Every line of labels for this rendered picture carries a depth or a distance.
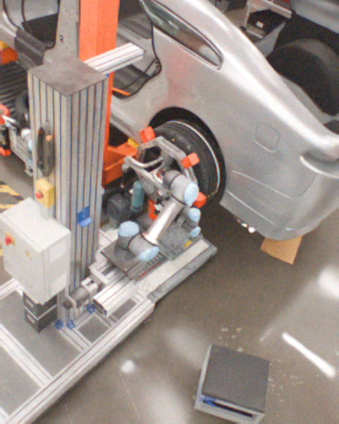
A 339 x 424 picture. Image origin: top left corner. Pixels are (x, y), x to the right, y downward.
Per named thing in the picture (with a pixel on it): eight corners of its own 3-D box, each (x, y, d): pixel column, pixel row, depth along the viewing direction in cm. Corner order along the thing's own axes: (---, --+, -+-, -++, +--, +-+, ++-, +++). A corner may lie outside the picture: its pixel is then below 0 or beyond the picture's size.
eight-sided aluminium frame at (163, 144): (188, 220, 362) (202, 164, 324) (182, 224, 358) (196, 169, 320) (138, 180, 385) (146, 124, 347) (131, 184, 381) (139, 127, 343)
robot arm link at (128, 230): (127, 230, 300) (130, 215, 291) (142, 244, 294) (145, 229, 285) (112, 239, 293) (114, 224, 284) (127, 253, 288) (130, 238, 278)
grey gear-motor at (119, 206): (153, 215, 429) (158, 186, 405) (117, 238, 404) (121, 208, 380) (139, 203, 437) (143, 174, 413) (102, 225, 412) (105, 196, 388)
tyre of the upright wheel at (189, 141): (162, 103, 364) (155, 173, 407) (139, 114, 350) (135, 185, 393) (232, 143, 332) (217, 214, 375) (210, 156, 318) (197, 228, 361)
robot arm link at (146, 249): (133, 249, 293) (185, 175, 286) (151, 265, 287) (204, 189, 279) (124, 248, 283) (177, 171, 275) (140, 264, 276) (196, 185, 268)
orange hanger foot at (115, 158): (151, 160, 414) (156, 126, 390) (104, 185, 383) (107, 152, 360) (138, 149, 421) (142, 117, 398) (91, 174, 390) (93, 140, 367)
